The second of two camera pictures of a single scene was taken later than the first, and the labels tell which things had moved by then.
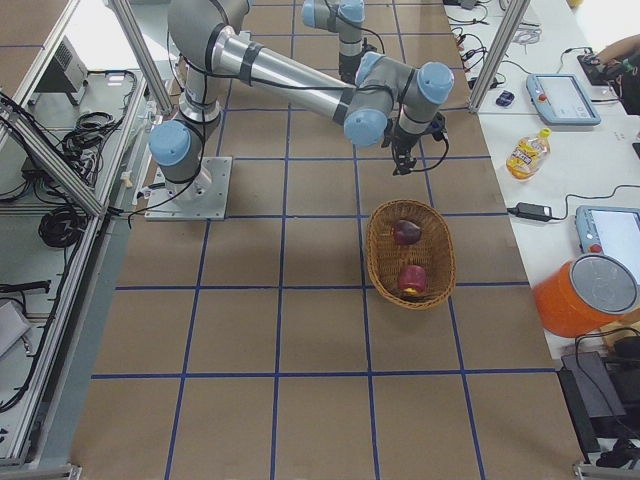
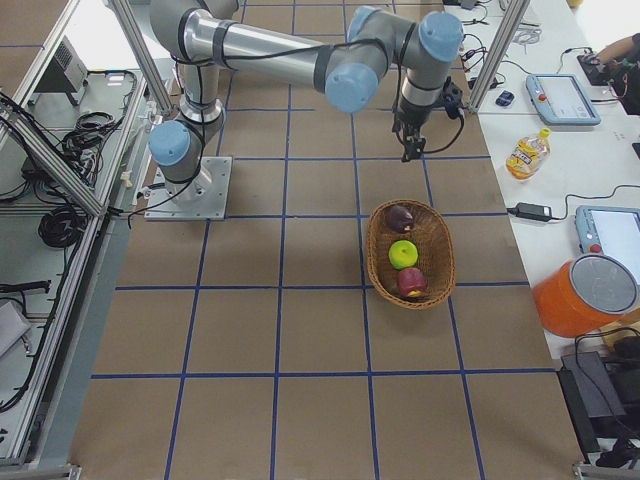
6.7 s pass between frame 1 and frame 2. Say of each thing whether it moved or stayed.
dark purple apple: moved
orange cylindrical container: stayed
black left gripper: moved
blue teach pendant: stayed
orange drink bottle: stayed
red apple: stayed
